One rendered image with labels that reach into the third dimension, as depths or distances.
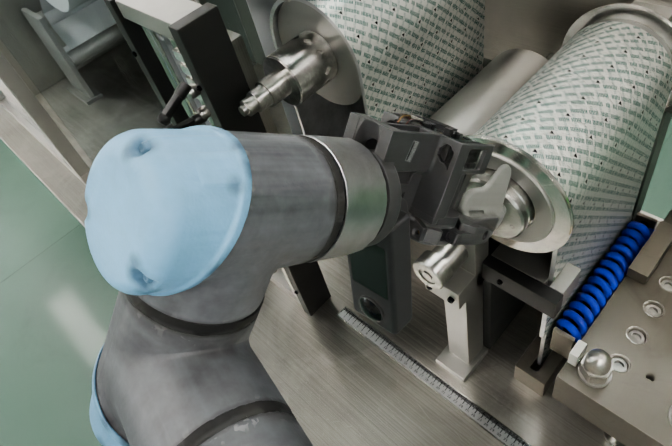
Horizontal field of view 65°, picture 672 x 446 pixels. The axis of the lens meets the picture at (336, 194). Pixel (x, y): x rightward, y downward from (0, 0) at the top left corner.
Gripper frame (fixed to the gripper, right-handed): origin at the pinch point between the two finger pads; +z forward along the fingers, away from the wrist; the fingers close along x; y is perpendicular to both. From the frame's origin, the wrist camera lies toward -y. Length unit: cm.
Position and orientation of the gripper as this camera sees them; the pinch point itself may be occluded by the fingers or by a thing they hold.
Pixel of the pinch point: (473, 205)
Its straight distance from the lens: 51.4
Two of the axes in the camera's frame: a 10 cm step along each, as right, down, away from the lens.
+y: 2.8, -9.1, -3.0
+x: -7.0, -4.1, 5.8
